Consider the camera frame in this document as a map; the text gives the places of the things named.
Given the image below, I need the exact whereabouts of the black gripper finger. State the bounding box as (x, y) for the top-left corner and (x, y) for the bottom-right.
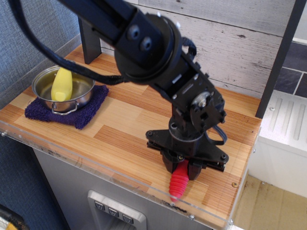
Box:
(188, 161), (207, 180)
(161, 150), (184, 173)

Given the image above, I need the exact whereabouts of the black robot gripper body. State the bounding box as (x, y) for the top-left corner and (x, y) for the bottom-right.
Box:
(146, 122), (229, 171)

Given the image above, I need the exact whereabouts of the red handled metal fork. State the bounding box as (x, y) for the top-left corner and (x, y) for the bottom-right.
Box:
(169, 160), (189, 203)

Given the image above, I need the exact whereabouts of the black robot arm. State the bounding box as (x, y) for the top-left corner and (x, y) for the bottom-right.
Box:
(63, 0), (229, 180)

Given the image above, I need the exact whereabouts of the clear acrylic table edge guard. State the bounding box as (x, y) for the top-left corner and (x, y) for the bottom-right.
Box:
(0, 117), (252, 230)

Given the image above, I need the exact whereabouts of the silver dispenser button panel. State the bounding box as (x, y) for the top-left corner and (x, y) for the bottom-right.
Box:
(87, 190), (147, 230)

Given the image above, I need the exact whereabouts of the white ridged cabinet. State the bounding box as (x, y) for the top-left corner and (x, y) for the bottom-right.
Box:
(248, 91), (307, 196)

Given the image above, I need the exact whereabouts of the grey toy fridge front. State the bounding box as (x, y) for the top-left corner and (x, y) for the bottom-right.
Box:
(34, 149), (209, 230)

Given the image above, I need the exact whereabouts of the small steel pot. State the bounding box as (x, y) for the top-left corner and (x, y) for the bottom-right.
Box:
(32, 66), (95, 115)

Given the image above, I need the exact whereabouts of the yellow toy corn cob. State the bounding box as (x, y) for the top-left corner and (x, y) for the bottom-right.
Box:
(51, 68), (72, 102)

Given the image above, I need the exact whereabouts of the purple terry cloth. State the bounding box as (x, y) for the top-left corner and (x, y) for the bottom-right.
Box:
(24, 85), (109, 129)

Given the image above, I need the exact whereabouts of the yellow black object bottom left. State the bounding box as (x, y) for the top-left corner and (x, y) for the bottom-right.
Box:
(0, 207), (30, 230)

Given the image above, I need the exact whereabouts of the left black upright post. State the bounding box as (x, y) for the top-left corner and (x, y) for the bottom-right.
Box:
(78, 17), (101, 64)

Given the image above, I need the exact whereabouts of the black upright post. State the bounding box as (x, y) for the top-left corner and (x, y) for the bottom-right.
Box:
(255, 0), (307, 119)
(78, 17), (101, 64)

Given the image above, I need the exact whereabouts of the right black upright post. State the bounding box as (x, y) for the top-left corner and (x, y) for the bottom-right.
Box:
(255, 0), (307, 119)

